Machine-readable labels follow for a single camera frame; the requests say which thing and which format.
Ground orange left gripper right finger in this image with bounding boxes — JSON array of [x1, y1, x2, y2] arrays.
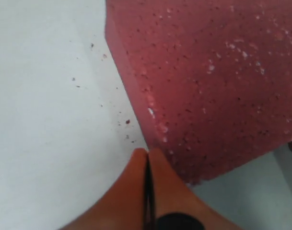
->
[[148, 149, 240, 230]]

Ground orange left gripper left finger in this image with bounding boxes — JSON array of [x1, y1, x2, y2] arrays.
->
[[62, 148, 148, 230]]

